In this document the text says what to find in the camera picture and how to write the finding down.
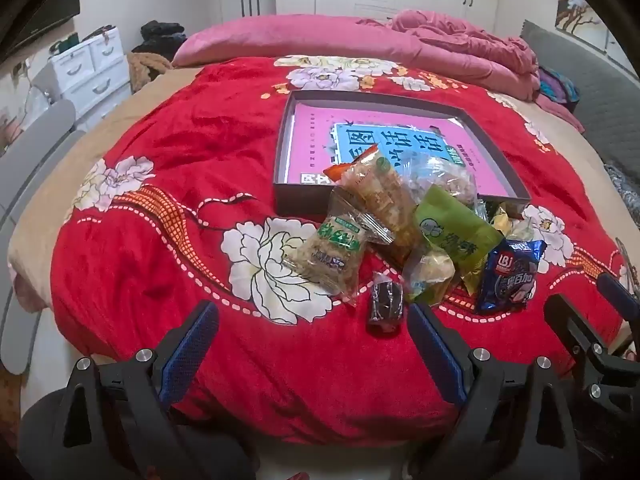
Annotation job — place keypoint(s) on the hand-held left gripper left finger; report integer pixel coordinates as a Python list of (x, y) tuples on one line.
[(192, 340)]

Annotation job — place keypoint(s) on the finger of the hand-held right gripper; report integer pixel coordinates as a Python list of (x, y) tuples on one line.
[(565, 317), (617, 290)]

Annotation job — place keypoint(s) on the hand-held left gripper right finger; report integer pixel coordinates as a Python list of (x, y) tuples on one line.
[(435, 350)]

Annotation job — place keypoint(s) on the dark jelly snack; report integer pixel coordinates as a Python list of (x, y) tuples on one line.
[(385, 305)]

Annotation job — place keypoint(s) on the blue biscuit packet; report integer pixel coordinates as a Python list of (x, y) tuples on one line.
[(510, 275)]

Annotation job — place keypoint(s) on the clear packet with yellow snack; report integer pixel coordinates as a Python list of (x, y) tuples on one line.
[(430, 275)]

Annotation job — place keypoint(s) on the green snack packet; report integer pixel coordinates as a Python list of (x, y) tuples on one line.
[(455, 235)]

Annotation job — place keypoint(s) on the clear packet with green label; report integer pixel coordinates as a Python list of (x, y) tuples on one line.
[(325, 250)]

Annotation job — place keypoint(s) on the orange clear snack packet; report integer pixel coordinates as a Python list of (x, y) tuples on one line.
[(375, 195)]

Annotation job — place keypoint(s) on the clear bag of round pastry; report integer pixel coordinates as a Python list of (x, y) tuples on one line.
[(450, 180)]

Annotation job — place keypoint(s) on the grey shallow cardboard box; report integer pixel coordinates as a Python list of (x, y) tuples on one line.
[(300, 205)]

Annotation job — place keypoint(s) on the grey patterned cloth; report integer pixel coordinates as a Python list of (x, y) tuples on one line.
[(625, 185)]

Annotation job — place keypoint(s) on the red floral blanket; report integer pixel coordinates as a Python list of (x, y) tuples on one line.
[(200, 160)]

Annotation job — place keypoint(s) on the grey quilted headboard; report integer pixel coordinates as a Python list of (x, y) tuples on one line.
[(600, 95)]

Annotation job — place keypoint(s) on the beige bed sheet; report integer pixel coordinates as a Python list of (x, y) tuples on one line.
[(45, 210)]

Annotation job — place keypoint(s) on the colourful striped cloth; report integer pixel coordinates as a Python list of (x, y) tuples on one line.
[(555, 85)]

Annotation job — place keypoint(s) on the grey chair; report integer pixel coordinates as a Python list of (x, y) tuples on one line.
[(40, 140)]

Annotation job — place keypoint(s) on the brown fuzzy blanket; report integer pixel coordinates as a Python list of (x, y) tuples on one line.
[(145, 67)]

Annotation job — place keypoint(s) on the pink quilt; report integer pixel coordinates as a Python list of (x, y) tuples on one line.
[(450, 50)]

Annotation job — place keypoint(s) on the white drawer cabinet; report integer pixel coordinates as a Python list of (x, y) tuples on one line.
[(85, 60)]

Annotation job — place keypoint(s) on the pink pillow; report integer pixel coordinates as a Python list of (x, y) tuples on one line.
[(250, 40)]

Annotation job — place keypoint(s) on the black clothes pile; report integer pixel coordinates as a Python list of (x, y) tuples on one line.
[(160, 32)]

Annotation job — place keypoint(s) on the black television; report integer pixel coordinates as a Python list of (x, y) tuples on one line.
[(40, 5)]

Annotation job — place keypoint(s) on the flower wall painting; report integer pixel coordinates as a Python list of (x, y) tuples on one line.
[(575, 10)]

